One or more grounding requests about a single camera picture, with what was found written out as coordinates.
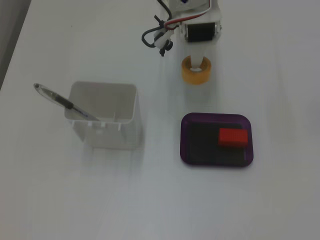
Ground red rectangular block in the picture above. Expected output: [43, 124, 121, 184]
[217, 128, 249, 148]

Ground black clear ballpoint pen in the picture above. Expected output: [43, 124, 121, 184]
[33, 82, 101, 122]

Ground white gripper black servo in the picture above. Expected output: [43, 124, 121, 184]
[174, 9, 223, 72]

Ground white plastic pen holder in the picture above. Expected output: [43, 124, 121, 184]
[63, 80, 141, 150]

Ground yellow masking tape roll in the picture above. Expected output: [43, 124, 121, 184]
[181, 55, 212, 86]

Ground red black servo wires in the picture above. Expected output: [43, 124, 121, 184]
[156, 0, 209, 30]

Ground purple metal tray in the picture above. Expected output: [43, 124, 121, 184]
[179, 112, 254, 168]

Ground black cable loop with connector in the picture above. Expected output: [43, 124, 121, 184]
[141, 14, 174, 57]

